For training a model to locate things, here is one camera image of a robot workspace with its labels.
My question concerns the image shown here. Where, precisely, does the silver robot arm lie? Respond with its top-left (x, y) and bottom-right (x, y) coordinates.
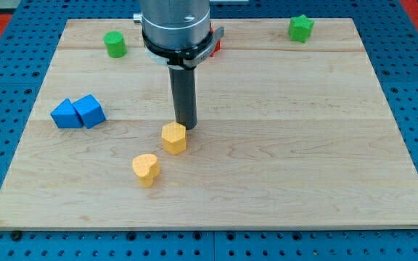
top-left (139, 0), bottom-right (225, 70)

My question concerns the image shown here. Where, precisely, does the wooden board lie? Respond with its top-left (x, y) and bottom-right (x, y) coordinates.
top-left (0, 18), bottom-right (418, 231)

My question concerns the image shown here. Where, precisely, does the yellow hexagon block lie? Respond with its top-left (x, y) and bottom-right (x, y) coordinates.
top-left (161, 122), bottom-right (187, 155)

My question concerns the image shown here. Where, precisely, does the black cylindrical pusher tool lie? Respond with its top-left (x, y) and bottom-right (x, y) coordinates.
top-left (169, 68), bottom-right (197, 130)

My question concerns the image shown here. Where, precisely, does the yellow heart block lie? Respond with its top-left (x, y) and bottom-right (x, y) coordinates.
top-left (132, 154), bottom-right (160, 188)

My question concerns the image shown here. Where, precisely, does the red block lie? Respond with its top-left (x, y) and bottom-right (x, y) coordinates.
top-left (210, 40), bottom-right (221, 57)

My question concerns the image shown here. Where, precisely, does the blue cube block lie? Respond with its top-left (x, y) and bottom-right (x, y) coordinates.
top-left (73, 94), bottom-right (106, 129)

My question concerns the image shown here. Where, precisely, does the green cylinder block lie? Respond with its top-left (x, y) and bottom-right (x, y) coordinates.
top-left (103, 31), bottom-right (127, 58)

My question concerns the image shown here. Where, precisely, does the green star block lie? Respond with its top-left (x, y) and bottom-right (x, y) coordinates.
top-left (288, 14), bottom-right (314, 43)

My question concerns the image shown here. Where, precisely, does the blue triangular prism block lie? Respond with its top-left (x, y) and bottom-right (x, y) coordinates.
top-left (50, 99), bottom-right (83, 128)

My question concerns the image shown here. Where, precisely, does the blue perforated table plate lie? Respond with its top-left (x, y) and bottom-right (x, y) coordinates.
top-left (0, 1), bottom-right (418, 260)

